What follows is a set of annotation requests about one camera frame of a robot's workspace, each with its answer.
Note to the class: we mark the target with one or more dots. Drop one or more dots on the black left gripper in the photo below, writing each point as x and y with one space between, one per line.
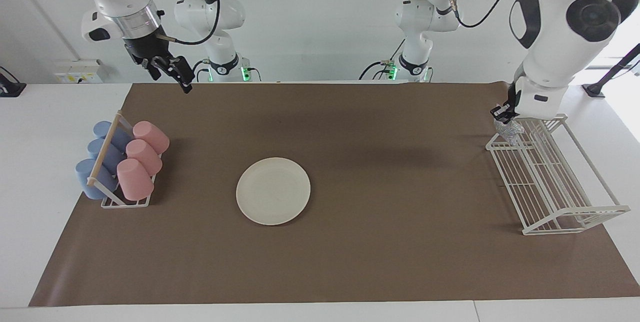
512 96

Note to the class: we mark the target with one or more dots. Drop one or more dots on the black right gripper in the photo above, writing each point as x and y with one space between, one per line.
147 48

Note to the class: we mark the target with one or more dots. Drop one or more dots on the clear plastic cloth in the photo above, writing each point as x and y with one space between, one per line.
509 132

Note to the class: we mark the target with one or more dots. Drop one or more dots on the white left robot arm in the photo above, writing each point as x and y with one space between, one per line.
550 37

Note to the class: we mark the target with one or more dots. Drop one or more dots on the cream round plate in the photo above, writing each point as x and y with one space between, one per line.
273 190

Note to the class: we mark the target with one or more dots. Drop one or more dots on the pink plastic cup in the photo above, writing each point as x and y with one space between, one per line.
151 136
134 179
145 157

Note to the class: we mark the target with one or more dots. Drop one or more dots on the blue plastic cup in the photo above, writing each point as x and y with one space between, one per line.
111 155
90 182
120 136

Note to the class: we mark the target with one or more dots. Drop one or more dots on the white cup holder rack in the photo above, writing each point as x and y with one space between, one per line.
102 155

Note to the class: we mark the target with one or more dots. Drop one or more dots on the black low stand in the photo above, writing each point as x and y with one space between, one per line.
10 87

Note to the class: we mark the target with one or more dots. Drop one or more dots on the brown table mat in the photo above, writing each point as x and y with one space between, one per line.
350 262

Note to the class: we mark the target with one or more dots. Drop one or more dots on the white wall socket box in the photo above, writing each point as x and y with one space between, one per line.
77 71

